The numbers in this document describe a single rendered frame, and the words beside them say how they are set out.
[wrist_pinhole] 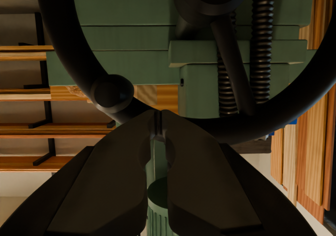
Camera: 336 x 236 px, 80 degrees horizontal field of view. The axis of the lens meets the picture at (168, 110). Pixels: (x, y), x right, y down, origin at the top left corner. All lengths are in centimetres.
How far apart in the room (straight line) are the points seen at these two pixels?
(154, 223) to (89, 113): 267
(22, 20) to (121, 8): 327
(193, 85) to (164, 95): 19
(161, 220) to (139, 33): 44
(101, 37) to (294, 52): 29
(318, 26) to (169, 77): 154
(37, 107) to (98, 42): 316
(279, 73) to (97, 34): 29
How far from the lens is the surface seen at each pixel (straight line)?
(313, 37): 184
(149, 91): 38
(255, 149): 33
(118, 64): 37
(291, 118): 21
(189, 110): 27
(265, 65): 28
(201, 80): 27
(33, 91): 289
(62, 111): 332
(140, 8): 38
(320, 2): 184
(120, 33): 38
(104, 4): 39
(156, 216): 58
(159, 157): 66
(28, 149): 376
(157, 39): 37
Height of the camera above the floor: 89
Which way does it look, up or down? 9 degrees up
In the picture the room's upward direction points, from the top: 179 degrees clockwise
